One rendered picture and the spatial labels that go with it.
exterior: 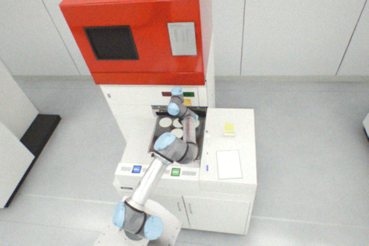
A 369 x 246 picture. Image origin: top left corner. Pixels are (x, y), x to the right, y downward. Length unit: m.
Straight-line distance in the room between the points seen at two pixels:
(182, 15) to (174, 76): 0.43
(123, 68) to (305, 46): 2.35
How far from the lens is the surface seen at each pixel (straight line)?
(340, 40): 3.59
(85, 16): 1.71
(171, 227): 1.68
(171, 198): 1.91
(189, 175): 1.65
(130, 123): 2.31
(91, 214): 2.84
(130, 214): 1.37
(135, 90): 2.00
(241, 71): 3.64
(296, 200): 2.72
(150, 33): 1.61
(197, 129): 1.93
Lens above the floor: 2.38
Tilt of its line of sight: 48 degrees down
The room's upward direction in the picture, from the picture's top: 10 degrees counter-clockwise
